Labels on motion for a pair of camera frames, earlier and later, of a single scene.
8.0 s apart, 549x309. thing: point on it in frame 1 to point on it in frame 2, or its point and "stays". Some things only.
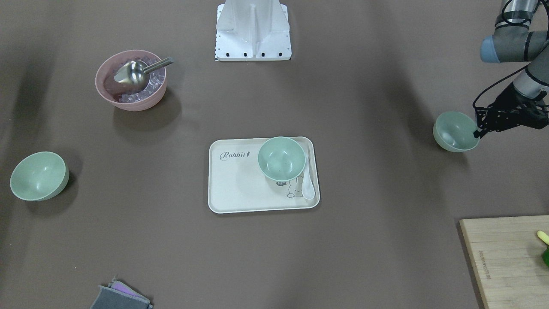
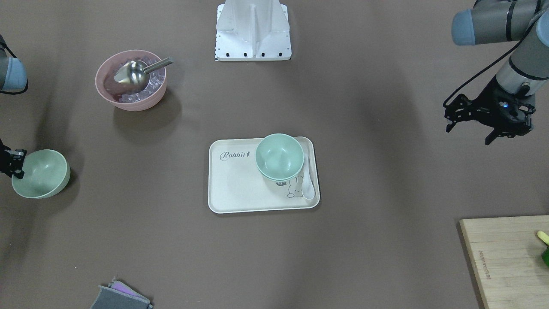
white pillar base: x=249 y=30 stays
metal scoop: x=135 y=75 stays
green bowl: x=454 y=131 to x=279 y=157
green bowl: x=39 y=176 stays
